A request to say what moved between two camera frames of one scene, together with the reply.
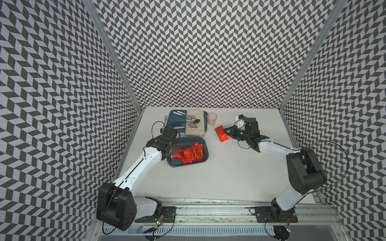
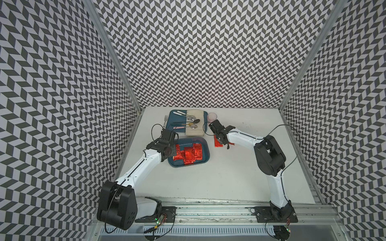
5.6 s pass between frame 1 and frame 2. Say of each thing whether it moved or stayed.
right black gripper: moved
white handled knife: stayed
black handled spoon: stayed
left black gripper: stayed
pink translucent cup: stayed
